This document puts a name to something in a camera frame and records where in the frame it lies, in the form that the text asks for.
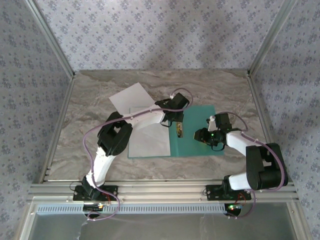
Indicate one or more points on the green paper folder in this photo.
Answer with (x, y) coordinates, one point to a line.
(190, 115)

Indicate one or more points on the white paper sheet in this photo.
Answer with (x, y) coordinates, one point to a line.
(130, 98)
(150, 145)

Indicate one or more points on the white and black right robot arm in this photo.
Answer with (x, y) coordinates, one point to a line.
(237, 140)

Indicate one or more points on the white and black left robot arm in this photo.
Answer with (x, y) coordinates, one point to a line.
(102, 167)

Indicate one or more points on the metal folder clip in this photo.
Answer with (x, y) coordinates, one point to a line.
(180, 135)

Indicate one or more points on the aluminium profile beam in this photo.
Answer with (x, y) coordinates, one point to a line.
(162, 190)

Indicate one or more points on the small electronics board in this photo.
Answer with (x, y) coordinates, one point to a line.
(233, 207)
(96, 207)

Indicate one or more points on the grey metal panel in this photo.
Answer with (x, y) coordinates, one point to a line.
(162, 227)

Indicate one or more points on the aluminium side rail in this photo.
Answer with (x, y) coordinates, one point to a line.
(259, 100)
(60, 115)

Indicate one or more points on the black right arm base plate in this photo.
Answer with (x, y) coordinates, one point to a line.
(212, 192)

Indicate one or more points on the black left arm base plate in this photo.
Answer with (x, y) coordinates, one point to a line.
(112, 191)

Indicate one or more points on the aluminium frame post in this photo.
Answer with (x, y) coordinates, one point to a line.
(273, 37)
(51, 37)

